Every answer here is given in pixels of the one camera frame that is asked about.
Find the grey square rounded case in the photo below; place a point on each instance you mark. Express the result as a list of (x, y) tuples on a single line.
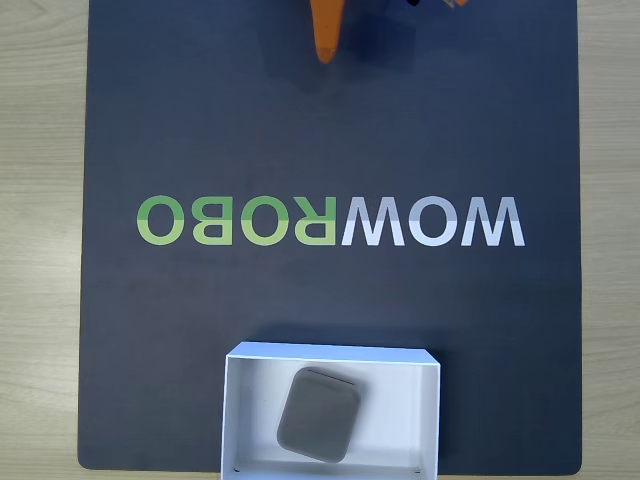
[(320, 415)]

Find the dark mat with WOWROBO print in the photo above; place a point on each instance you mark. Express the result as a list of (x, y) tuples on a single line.
[(200, 125)]

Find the white open cardboard box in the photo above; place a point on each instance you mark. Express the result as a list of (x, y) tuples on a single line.
[(400, 405)]

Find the orange camera mount with board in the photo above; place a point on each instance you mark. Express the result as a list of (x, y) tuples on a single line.
[(455, 2)]

